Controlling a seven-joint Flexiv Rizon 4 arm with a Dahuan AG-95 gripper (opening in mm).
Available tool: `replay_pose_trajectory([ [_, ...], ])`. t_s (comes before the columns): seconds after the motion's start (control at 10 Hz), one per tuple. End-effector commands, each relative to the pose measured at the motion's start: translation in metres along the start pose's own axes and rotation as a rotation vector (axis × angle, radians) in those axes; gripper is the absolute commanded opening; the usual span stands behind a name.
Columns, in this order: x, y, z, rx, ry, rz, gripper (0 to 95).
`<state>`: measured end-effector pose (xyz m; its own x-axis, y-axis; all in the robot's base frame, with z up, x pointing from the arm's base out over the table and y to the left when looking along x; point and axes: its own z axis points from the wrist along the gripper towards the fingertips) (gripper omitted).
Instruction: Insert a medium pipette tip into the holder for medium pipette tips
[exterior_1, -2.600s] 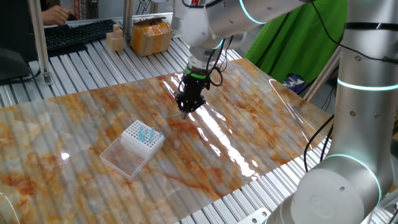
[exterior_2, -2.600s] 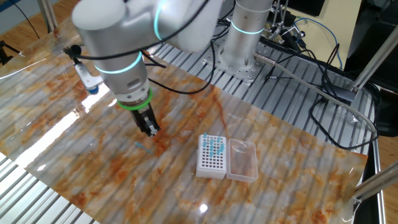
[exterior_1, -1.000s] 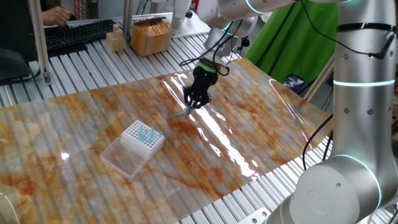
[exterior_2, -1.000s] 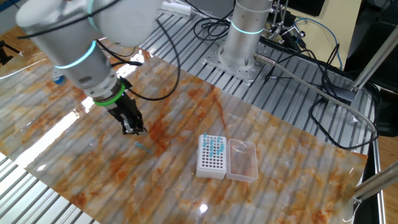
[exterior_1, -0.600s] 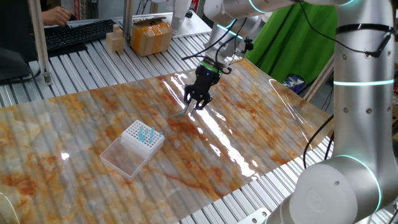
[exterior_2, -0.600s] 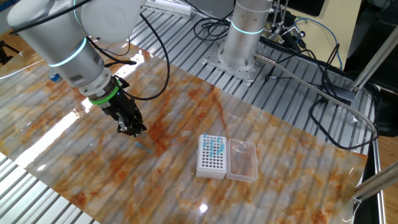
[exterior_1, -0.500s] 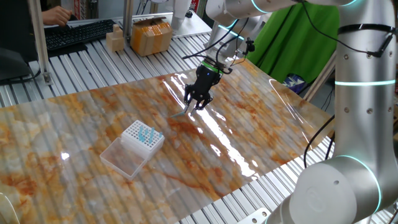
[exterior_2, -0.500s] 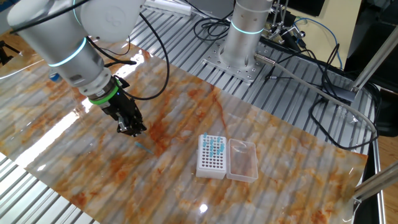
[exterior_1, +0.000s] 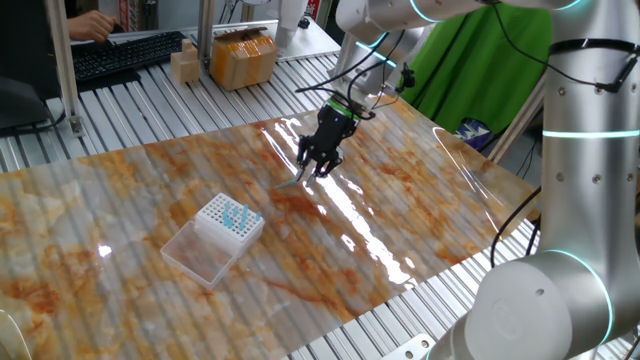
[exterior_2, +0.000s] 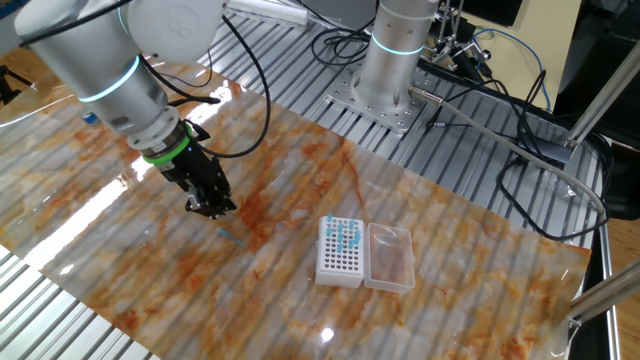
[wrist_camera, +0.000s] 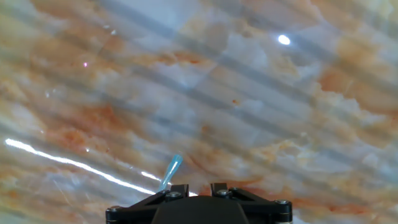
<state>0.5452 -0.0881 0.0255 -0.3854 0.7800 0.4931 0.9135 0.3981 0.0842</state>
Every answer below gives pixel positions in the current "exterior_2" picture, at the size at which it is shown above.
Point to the marble pattern plastic sheet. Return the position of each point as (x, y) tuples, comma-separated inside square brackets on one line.
[(150, 250)]

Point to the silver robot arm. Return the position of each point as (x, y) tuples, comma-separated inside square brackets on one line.
[(115, 85)]

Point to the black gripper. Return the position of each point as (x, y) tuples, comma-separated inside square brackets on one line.
[(200, 170)]

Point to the black tripod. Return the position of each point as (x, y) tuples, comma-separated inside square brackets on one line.
[(5, 87)]

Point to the black screen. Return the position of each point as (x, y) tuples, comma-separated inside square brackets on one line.
[(492, 12)]

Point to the white pipette tip rack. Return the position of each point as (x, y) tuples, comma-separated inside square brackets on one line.
[(340, 277)]

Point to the aluminium frame post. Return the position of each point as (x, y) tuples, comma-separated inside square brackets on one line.
[(605, 95), (610, 292)]

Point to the clear plastic rack lid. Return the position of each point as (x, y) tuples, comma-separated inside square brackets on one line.
[(390, 260)]

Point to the black cabinet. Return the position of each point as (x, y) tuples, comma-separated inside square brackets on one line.
[(590, 50)]

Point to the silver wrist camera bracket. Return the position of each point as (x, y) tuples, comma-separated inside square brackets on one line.
[(90, 119)]

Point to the metal clamp mount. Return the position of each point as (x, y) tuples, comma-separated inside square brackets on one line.
[(452, 47)]

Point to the grey adapter box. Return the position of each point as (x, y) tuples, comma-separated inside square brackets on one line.
[(555, 151)]

